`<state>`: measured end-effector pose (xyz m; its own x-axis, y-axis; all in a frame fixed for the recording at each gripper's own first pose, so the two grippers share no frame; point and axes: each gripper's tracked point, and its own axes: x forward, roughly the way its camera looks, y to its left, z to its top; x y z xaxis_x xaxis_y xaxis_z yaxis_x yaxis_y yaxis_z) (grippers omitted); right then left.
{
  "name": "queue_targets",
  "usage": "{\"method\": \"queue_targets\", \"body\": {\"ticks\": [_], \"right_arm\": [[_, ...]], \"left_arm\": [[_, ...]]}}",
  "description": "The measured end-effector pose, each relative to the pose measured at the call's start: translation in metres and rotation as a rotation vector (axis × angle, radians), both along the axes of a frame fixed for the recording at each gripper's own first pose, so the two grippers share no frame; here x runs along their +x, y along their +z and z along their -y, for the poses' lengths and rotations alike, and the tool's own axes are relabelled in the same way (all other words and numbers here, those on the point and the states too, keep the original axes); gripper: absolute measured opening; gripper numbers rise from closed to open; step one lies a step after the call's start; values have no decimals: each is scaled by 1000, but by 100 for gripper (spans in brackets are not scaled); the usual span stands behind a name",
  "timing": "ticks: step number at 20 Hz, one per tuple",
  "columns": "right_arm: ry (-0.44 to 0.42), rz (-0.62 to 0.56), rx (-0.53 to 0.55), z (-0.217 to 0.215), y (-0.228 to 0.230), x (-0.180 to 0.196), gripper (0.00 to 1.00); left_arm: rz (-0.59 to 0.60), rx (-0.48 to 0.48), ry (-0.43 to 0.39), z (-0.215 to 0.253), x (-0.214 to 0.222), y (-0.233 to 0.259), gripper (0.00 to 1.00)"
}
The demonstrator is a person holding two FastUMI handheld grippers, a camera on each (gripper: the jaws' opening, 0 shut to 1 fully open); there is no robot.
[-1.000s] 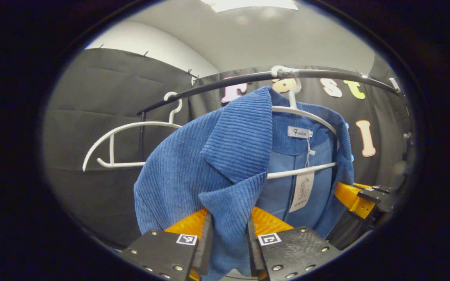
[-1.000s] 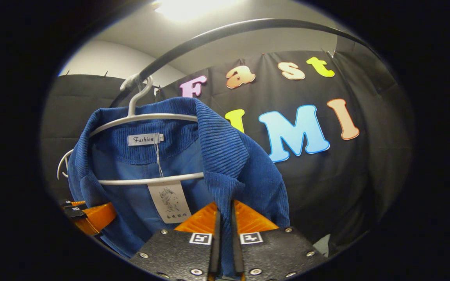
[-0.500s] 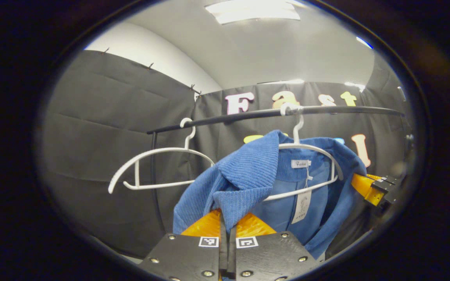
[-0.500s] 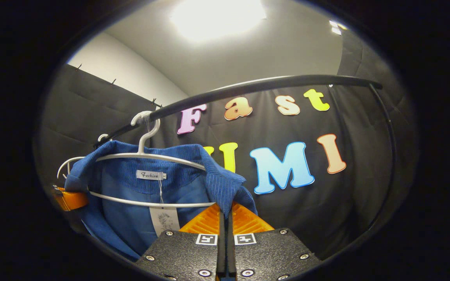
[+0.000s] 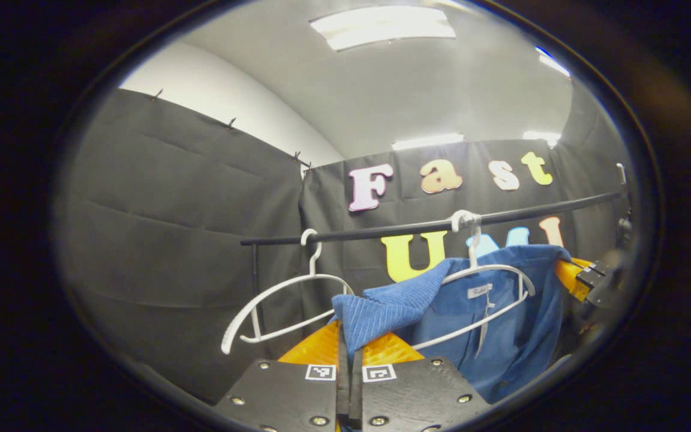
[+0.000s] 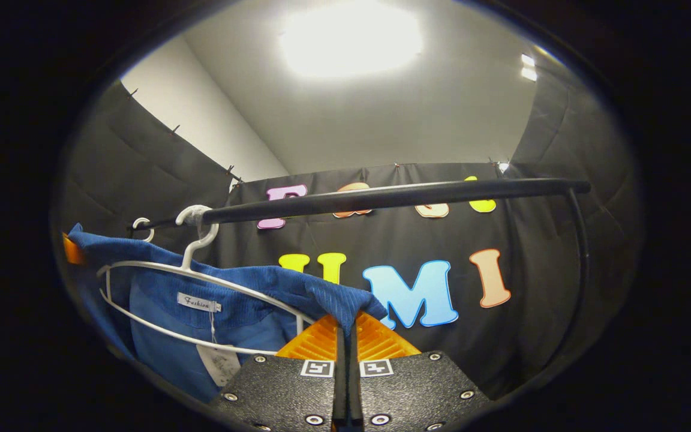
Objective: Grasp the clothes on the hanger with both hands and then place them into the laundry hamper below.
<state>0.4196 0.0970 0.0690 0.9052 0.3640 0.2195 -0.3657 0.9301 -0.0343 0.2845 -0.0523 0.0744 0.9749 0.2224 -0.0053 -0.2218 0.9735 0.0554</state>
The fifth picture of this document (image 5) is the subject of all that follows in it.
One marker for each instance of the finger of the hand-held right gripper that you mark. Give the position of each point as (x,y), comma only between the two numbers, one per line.
(570,279)

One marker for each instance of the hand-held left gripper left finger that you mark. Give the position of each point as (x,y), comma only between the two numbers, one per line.
(285,396)

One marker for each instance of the white clothes hanger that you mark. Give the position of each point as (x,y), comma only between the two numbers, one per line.
(501,273)
(273,294)

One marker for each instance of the black metal clothes rack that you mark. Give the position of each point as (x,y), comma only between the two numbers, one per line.
(381,231)

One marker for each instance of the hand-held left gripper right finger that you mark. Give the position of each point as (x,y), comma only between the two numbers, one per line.
(417,396)

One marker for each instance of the large ceiling light panel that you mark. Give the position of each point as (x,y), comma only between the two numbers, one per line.
(381,27)

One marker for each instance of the black backdrop cloth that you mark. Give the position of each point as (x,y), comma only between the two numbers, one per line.
(171,228)

